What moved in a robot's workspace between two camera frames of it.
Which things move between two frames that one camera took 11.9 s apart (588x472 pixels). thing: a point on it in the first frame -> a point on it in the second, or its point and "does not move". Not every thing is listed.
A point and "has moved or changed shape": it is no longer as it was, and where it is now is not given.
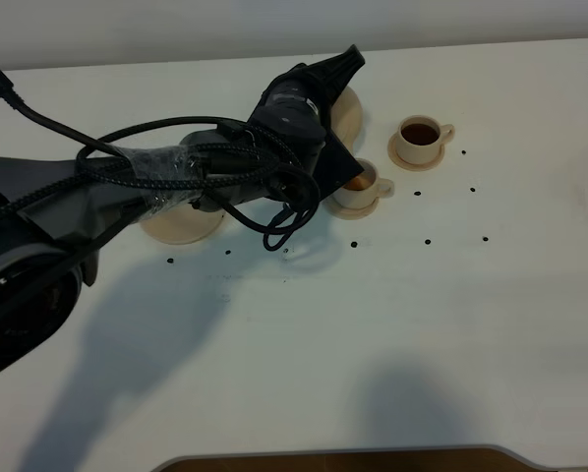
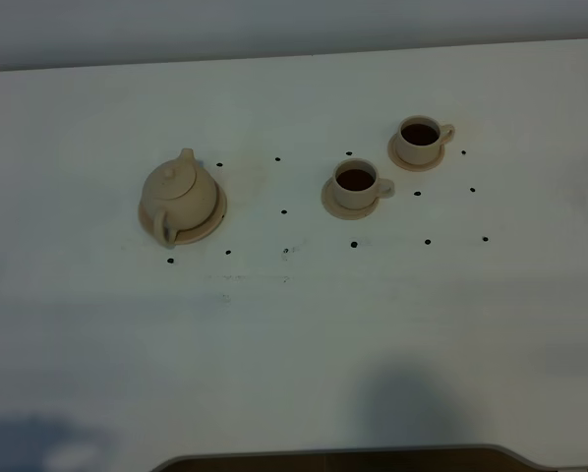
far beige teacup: x=420 y=139 does not move
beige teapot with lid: x=347 y=115 has moved or changed shape
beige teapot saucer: x=183 y=224 does not move
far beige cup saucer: x=416 y=167 does not move
